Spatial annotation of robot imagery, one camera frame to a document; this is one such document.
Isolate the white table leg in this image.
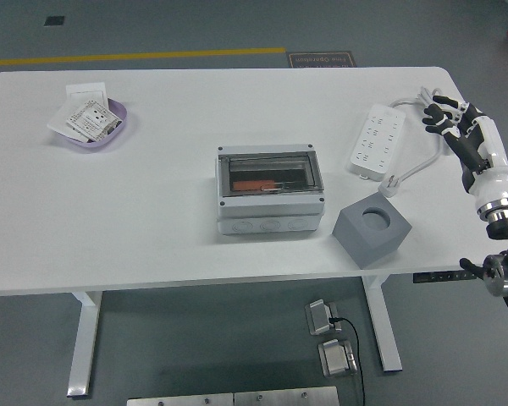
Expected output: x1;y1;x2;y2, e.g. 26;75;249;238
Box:
361;273;403;373
66;290;103;398

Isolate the white power cord with plug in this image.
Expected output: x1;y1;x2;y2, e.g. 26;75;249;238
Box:
377;86;466;199

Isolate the white power strip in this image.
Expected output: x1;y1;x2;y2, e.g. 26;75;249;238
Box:
349;104;407;178

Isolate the grey junction box clear lid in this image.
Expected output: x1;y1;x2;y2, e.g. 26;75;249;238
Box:
214;145;326;236

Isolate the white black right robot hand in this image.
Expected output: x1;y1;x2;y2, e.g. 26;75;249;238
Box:
421;95;508;208

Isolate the black table control panel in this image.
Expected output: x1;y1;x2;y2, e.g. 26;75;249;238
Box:
412;270;478;283

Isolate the grey metal plate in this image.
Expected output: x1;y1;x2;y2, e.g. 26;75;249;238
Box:
233;386;340;406
126;392;235;406

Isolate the orange cylinder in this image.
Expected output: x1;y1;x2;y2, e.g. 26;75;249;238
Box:
231;179;283;194

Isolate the dark floor sign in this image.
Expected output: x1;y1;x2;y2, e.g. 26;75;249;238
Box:
285;51;357;69

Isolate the yellow floor tape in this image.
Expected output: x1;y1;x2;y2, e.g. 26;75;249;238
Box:
0;47;287;68

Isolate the white flat card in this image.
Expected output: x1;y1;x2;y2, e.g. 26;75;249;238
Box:
47;100;86;140

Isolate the white switch plate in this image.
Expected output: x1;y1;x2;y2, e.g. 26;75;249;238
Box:
65;83;110;107

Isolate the grey cube with round hole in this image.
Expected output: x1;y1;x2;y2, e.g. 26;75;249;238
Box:
333;192;413;269

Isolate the black pedal cable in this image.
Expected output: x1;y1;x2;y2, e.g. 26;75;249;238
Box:
328;315;365;406

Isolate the packaged white socket panel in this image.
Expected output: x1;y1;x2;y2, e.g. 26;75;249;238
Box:
66;99;120;143

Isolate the purple tray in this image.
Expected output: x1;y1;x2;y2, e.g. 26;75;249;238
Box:
54;96;129;150

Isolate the silver foot pedal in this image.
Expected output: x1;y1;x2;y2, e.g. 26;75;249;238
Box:
304;299;343;337
317;337;359;378

